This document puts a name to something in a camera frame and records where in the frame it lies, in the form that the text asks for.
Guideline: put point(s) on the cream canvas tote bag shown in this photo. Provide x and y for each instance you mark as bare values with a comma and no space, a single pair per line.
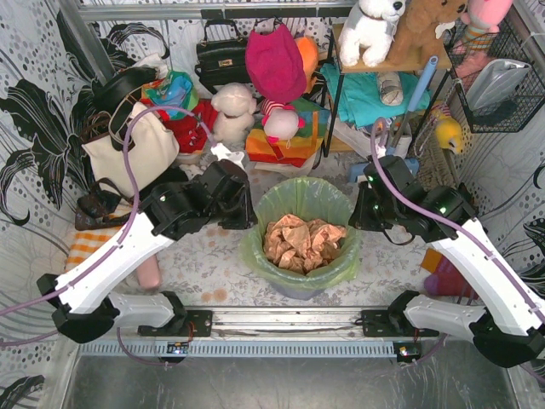
152,151

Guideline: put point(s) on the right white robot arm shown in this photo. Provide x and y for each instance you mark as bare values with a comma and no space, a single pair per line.
508,327

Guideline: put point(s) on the pink plush pig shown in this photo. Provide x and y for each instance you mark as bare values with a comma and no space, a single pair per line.
281,122

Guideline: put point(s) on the magenta hanging cloth bag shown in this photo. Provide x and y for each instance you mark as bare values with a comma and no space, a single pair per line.
274,64

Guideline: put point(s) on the black curved hat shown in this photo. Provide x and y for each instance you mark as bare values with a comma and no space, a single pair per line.
108,96

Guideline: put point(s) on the colourful sock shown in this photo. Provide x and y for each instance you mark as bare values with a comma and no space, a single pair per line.
444,279

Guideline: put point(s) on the colourful scarf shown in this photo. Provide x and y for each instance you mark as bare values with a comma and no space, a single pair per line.
176,90

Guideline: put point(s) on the black leather handbag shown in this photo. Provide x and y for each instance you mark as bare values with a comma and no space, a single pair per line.
221,62

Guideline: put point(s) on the teal folded cloth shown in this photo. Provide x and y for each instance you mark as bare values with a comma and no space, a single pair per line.
360,101

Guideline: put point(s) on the yellow plush duck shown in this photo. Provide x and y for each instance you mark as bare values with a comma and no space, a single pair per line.
447,130

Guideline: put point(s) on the crumpled brown paper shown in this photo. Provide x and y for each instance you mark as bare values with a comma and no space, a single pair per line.
301,247

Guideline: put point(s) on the pink plush toy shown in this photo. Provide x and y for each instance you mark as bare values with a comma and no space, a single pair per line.
482,20

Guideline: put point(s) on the pink glasses case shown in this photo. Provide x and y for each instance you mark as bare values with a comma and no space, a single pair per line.
148,274

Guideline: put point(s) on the orange plush toy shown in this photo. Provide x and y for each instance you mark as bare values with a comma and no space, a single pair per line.
308,50

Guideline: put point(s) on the black wire basket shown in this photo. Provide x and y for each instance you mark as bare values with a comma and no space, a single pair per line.
515,112

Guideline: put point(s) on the brown leather bag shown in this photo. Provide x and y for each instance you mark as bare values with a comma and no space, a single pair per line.
95,210

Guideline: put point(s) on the brown plush bear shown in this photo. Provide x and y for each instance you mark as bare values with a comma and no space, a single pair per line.
422,27

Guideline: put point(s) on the white plush dog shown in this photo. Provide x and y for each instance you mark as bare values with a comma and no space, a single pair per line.
368,31

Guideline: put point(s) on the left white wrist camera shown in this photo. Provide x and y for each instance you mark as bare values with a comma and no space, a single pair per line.
223,153

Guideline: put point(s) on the green plastic trash bag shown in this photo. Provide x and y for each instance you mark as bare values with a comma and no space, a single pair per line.
308,198

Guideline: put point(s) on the metal base rail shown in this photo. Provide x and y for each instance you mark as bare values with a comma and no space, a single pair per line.
263,332

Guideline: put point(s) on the orange checked towel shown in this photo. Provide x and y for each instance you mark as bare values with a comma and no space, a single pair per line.
86,243

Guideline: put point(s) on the silver foil pouch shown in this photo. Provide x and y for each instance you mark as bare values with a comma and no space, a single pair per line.
496,82

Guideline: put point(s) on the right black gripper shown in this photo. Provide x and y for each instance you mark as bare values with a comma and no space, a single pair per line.
366,209

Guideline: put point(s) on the blue plastic trash bin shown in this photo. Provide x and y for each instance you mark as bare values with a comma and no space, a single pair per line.
300,288

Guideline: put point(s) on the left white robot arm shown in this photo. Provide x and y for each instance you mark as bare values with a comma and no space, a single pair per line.
86,305

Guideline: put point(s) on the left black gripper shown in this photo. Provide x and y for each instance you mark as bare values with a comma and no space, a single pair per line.
240,206

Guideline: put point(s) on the red folded cloth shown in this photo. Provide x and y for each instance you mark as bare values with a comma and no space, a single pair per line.
188,132

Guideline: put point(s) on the white plush lamb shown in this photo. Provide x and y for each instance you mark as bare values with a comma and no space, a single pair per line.
236,106

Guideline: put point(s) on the rainbow striped bag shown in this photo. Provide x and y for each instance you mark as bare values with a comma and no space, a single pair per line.
298,149

